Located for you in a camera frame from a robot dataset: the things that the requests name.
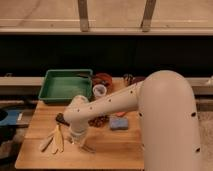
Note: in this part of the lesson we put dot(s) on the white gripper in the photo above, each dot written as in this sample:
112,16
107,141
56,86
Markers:
78,137

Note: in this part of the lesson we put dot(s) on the silver metal fork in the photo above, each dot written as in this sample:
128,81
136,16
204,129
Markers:
88,149

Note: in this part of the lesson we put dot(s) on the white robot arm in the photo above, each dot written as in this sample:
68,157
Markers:
169,119

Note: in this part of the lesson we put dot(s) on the red-brown bowl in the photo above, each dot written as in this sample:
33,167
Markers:
104,79

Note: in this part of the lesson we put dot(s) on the purple bowl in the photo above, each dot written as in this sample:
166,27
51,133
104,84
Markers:
138,79

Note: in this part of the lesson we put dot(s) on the black rectangular block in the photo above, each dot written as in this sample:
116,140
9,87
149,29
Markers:
59,118

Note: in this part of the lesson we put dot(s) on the bunch of red grapes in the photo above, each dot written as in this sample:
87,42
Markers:
99,121

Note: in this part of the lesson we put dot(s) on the blue sponge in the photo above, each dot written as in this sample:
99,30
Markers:
117,123

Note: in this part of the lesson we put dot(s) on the orange carrot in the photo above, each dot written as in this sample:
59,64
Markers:
120,114

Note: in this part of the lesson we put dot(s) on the clear plastic cup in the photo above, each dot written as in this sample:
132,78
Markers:
99,91

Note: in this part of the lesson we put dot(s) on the green plastic tray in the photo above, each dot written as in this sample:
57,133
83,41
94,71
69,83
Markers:
62,85

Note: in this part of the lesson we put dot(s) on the blue object at left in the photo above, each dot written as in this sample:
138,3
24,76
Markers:
9,117

